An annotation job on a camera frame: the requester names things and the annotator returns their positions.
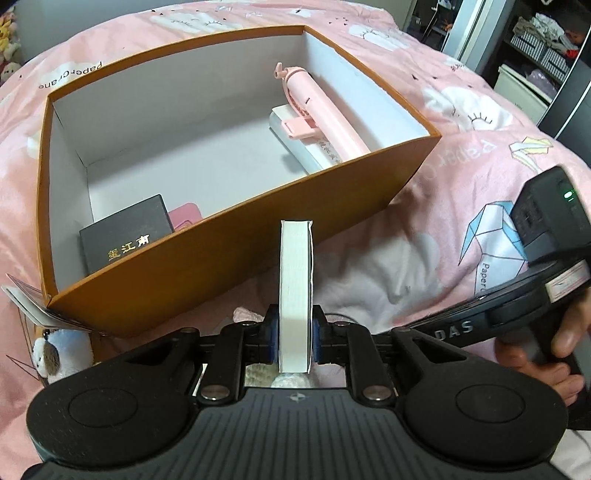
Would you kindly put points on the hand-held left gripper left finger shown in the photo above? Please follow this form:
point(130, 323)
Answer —
point(274, 337)

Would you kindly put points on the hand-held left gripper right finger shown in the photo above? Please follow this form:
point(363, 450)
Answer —
point(316, 337)

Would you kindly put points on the orange cardboard box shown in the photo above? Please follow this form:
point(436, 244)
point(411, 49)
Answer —
point(184, 258)

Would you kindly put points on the pink card holder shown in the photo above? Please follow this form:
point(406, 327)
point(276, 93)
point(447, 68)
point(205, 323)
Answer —
point(184, 217)

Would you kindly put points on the black gift box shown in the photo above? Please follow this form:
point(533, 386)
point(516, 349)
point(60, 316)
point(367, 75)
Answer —
point(124, 235)

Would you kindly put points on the long white box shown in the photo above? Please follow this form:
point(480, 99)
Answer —
point(300, 154)

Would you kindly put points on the sailor duck plush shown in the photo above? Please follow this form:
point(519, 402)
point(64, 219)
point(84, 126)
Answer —
point(64, 355)

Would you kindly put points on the pink handheld fan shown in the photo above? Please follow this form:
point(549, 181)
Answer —
point(323, 120)

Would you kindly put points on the person's right hand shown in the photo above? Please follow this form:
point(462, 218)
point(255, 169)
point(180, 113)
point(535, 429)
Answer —
point(575, 332)

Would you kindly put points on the dark shelf unit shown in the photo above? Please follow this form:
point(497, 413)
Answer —
point(568, 106)

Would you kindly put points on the pink printed duvet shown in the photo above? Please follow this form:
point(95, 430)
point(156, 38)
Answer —
point(415, 194)

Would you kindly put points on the patterned storage baskets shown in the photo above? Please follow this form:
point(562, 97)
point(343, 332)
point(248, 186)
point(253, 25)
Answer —
point(540, 46)

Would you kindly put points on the hanging column of plush toys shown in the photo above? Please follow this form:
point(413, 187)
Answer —
point(9, 41)

